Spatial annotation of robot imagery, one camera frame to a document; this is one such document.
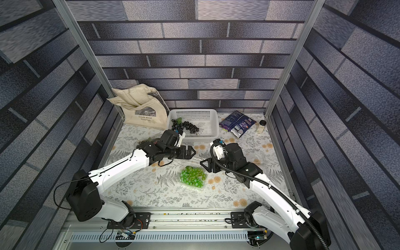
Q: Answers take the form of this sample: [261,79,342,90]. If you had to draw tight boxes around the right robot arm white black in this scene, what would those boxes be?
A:
[204,140,331,250]

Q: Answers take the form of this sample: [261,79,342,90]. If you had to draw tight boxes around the beige canvas tote bag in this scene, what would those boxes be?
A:
[109,84,170,130]

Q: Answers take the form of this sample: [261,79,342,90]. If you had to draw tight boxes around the black grape bunch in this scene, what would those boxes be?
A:
[171,118,200,134]

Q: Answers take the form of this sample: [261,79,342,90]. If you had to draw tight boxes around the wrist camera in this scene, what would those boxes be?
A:
[175,129,185,147]
[210,139,226,160]

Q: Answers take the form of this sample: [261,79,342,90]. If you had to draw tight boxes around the floral tablecloth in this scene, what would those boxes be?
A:
[104,125,290,209]

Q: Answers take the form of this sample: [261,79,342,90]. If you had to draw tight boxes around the aluminium frame post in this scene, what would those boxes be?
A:
[52,0,116,98]
[265,0,325,119]

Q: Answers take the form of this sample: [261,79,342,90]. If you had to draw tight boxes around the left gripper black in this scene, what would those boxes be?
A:
[165,145,199,159]

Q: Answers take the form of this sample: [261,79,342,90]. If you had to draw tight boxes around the green grape bunch front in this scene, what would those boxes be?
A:
[180,169,195,185]

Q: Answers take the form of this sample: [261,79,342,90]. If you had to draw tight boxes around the white plastic basket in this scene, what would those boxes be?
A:
[168,109,219,142]

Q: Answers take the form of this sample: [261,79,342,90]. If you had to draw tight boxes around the right aluminium frame post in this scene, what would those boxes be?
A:
[265,0,325,119]

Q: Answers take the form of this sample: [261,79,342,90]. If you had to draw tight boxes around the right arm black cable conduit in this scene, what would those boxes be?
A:
[209,142,330,250]

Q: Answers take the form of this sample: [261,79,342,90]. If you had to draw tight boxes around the left aluminium frame post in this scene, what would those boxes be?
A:
[52,0,116,98]

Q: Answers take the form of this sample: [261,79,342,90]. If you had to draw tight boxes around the clear clamshell container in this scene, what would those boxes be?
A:
[136,134,160,149]
[180,166,207,188]

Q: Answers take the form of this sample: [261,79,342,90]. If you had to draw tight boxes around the dark blue snack bag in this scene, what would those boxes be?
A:
[219,111,256,138]

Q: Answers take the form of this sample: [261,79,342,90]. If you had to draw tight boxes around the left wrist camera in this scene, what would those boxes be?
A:
[175,129,185,147]

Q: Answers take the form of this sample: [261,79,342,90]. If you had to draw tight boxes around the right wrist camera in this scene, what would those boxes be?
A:
[210,139,226,160]

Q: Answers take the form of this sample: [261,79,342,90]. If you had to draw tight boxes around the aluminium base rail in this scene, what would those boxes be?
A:
[57,206,294,249]

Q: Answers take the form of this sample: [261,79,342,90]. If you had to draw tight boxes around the small black-capped bottle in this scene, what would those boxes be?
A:
[256,120,266,134]

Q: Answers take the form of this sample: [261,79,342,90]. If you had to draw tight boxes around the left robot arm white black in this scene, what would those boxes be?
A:
[65,130,196,229]

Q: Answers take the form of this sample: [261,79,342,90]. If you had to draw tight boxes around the green grape bunch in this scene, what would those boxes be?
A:
[186,166,207,188]
[180,169,195,185]

